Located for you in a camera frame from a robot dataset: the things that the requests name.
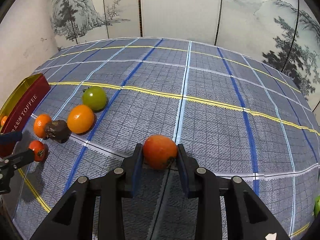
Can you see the small green tomato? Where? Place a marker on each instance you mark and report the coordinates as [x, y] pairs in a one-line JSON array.
[[95, 98]]

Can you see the red gold toffee tin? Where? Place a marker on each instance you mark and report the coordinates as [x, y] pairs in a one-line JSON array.
[[22, 102]]

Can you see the dark wrinkled passion fruit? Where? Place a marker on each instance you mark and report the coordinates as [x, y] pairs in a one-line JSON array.
[[57, 130]]

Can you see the large mandarin orange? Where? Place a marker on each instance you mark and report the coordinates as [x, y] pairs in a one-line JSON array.
[[3, 120]]

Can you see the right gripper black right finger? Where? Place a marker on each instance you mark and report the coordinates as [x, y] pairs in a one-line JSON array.
[[246, 214]]

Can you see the smooth orange tomato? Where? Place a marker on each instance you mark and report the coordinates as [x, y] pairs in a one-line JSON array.
[[80, 119]]

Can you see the small mandarin orange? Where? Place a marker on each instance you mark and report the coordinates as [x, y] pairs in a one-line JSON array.
[[39, 125]]

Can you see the blue plaid tablecloth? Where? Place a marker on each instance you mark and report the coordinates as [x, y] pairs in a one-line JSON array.
[[234, 115]]

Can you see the red tomato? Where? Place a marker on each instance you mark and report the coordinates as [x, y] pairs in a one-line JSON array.
[[159, 151], [40, 150]]

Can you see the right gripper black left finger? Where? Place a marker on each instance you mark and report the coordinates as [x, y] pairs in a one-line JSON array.
[[73, 215]]

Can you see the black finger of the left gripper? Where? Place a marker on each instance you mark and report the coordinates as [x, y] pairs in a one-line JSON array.
[[18, 160], [7, 138]]

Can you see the painted folding screen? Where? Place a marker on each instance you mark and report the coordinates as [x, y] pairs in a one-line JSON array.
[[282, 33]]

